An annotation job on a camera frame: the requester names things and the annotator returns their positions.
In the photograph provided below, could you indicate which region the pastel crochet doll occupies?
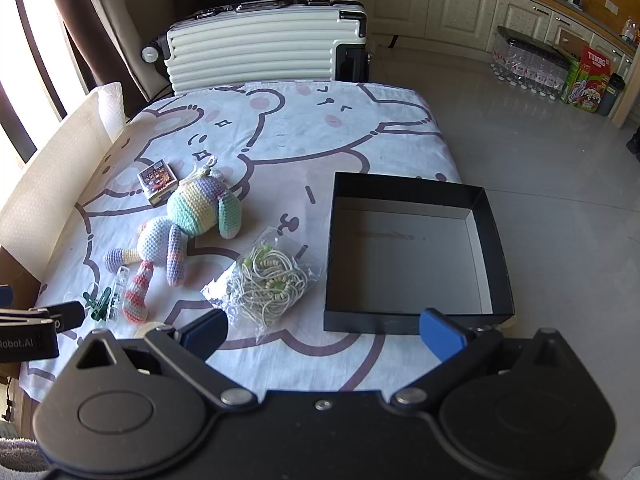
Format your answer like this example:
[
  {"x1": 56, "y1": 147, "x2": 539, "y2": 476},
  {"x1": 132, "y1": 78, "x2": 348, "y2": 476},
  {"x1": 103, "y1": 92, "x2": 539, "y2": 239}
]
[{"x1": 103, "y1": 156, "x2": 244, "y2": 324}]

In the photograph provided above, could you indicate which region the black cardboard box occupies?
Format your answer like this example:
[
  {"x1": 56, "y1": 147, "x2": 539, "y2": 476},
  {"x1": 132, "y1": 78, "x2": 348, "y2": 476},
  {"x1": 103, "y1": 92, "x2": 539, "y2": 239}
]
[{"x1": 323, "y1": 171, "x2": 515, "y2": 336}]

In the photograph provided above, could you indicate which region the red carton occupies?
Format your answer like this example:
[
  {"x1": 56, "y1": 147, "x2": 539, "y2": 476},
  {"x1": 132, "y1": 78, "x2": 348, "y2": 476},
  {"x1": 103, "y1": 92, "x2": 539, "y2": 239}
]
[{"x1": 580, "y1": 46, "x2": 613, "y2": 78}]

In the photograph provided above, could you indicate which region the small card box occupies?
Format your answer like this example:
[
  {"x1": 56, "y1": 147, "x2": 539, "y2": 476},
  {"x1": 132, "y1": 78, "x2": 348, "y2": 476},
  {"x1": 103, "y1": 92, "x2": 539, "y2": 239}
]
[{"x1": 137, "y1": 158, "x2": 179, "y2": 206}]

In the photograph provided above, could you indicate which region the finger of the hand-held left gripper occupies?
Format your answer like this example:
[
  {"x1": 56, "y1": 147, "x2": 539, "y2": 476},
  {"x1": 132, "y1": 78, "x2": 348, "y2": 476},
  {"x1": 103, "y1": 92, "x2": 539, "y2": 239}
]
[{"x1": 30, "y1": 301, "x2": 86, "y2": 333}]

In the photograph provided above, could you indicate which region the green plastic clip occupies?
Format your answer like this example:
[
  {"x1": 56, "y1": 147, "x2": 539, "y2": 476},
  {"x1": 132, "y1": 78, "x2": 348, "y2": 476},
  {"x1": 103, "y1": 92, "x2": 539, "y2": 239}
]
[{"x1": 82, "y1": 287, "x2": 113, "y2": 321}]

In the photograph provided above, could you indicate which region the clear plastic case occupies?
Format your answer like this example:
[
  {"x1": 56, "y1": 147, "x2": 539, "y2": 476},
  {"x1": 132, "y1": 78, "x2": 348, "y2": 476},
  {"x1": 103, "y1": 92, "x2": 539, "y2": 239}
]
[{"x1": 111, "y1": 266, "x2": 132, "y2": 322}]

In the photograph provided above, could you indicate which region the clear bag of cords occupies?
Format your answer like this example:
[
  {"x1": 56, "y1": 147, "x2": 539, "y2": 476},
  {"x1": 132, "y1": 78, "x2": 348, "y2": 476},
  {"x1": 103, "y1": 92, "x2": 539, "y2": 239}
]
[{"x1": 201, "y1": 227, "x2": 323, "y2": 345}]

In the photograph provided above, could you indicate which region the cream kitchen cabinet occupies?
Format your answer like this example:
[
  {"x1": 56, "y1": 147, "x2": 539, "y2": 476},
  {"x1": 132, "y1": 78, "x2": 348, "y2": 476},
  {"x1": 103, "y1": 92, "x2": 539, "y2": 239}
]
[{"x1": 352, "y1": 0, "x2": 638, "y2": 73}]

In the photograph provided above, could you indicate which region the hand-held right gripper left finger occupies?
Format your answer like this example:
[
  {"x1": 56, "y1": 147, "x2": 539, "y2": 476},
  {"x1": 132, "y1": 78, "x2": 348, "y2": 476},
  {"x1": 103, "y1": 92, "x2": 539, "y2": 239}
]
[{"x1": 76, "y1": 308, "x2": 258, "y2": 406}]

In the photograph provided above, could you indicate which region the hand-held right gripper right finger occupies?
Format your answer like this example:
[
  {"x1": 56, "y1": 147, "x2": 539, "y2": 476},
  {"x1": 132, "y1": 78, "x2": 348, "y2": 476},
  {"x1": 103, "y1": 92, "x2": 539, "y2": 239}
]
[{"x1": 391, "y1": 308, "x2": 568, "y2": 406}]

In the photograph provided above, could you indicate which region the green carton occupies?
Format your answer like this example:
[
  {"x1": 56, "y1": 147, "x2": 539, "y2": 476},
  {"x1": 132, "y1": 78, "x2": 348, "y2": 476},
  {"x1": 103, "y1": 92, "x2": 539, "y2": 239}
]
[{"x1": 560, "y1": 57, "x2": 613, "y2": 113}]

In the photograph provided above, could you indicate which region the brown curtain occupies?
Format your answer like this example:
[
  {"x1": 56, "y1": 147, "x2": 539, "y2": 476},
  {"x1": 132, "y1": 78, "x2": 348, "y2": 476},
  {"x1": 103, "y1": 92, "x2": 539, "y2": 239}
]
[{"x1": 40, "y1": 0, "x2": 146, "y2": 106}]

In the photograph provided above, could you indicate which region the pack of water bottles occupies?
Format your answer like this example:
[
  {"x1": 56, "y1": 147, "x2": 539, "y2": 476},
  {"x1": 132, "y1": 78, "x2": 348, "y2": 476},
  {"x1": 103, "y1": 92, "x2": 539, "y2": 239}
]
[{"x1": 490, "y1": 25, "x2": 573, "y2": 101}]

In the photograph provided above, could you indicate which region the cream ribbed suitcase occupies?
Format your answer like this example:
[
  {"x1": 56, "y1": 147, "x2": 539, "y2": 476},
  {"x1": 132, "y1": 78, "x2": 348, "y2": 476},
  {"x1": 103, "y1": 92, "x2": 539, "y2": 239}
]
[{"x1": 142, "y1": 0, "x2": 368, "y2": 96}]

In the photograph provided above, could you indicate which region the black bin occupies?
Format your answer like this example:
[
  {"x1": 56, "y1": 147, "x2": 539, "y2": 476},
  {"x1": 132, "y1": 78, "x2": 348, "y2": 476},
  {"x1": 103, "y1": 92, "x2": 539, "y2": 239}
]
[{"x1": 597, "y1": 72, "x2": 626, "y2": 117}]

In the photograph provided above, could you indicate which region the bear printed blanket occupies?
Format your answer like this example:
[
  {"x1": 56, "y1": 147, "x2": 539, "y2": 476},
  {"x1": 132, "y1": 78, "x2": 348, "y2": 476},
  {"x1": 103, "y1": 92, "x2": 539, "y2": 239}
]
[{"x1": 25, "y1": 80, "x2": 463, "y2": 406}]

